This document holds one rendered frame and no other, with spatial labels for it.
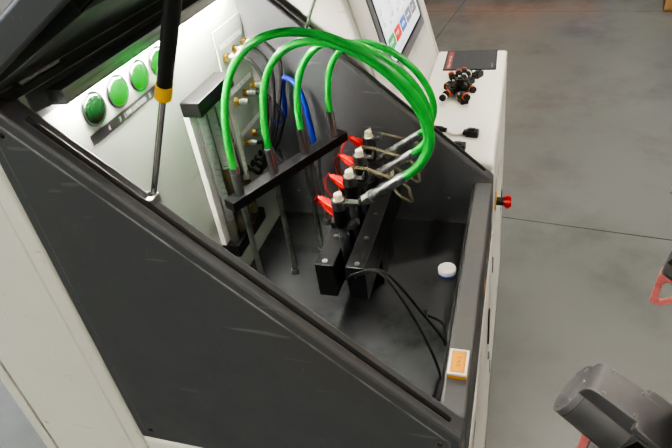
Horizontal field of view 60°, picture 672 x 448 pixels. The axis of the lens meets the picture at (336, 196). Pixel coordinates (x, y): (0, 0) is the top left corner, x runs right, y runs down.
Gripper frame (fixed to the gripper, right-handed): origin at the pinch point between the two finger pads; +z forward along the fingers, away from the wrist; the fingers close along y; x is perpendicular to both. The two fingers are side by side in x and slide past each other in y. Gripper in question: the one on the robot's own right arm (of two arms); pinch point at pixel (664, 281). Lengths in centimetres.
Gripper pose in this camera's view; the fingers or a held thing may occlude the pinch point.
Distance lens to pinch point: 108.4
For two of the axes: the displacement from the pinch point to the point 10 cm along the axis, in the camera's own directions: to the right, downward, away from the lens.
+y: -6.2, 5.0, -6.1
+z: -2.4, 6.1, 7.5
